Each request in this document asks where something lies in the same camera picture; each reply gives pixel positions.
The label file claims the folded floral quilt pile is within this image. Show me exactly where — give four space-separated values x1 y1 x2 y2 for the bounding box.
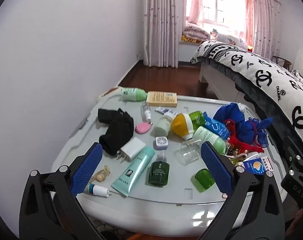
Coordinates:
181 22 212 43

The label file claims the window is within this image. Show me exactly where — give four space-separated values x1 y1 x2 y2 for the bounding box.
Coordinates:
184 0 253 45

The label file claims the pale green foam bottle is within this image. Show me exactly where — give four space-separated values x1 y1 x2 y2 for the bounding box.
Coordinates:
121 87 147 102

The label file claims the white bedding pile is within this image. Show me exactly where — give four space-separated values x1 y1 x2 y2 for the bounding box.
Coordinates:
210 29 249 52

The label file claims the clear plastic cup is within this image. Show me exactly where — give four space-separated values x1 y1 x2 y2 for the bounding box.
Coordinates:
176 139 202 166

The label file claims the blue cotton swab packet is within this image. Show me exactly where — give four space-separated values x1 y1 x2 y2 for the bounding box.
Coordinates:
203 112 230 140

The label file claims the black cloth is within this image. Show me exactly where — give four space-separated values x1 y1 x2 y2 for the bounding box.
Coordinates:
98 108 135 156

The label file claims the pale green white-capped bottle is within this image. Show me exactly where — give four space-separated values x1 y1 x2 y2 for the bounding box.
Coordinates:
153 112 178 138

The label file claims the blue white medicine box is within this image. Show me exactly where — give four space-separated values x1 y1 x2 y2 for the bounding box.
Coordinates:
238 156 274 176

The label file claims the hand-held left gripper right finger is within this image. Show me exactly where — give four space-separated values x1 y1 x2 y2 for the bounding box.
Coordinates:
199 141 285 240

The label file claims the yellow mosquito repellent heater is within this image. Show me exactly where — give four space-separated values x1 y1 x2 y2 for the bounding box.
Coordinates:
172 110 206 140

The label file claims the green plastic cap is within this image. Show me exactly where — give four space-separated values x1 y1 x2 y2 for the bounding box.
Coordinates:
195 169 215 193

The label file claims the small white ointment tube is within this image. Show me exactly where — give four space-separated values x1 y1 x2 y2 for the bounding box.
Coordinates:
84 182 111 198

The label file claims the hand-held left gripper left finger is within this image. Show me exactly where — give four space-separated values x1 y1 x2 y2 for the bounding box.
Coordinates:
18 142 109 240

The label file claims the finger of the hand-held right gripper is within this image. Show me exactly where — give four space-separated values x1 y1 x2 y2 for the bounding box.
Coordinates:
283 135 303 178

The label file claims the dark green glass bottle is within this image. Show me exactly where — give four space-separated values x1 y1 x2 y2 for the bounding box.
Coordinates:
148 151 170 187

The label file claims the pink oval key fob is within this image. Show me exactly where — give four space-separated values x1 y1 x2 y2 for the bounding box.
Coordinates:
135 122 154 135

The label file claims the small clear spray bottle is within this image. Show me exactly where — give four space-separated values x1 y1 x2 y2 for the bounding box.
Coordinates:
141 102 152 122

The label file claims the olive hair claw clip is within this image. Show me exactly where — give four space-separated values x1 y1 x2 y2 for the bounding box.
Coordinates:
226 154 249 167

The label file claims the wooden chair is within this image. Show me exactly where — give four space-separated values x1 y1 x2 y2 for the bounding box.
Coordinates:
273 55 292 69

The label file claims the red knotted cord ornament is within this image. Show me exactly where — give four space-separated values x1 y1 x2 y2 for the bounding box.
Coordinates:
224 119 265 155

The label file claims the purple square lens case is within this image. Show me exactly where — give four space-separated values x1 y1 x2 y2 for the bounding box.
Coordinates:
155 136 169 150

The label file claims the teal cosmetic tube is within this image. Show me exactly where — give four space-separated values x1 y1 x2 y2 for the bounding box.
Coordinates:
111 146 155 197

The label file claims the small white blue tube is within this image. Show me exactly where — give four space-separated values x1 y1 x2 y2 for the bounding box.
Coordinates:
155 106 177 115

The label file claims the white bed frame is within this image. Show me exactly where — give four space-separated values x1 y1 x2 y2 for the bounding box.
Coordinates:
199 62 257 110

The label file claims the pink dotted curtain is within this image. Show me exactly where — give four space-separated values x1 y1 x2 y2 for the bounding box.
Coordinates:
249 0 283 58
141 0 187 68

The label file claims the white charger plug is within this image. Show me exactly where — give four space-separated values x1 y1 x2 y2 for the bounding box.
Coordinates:
116 139 146 162

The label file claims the blue sheer scarf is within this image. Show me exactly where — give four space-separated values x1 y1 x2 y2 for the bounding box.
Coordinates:
213 102 274 148

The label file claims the flat yellow cardboard box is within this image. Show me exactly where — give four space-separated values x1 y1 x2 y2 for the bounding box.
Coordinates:
146 91 178 108

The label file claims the pale green green-capped tube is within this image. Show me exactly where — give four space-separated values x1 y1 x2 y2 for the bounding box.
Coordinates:
192 126 228 155

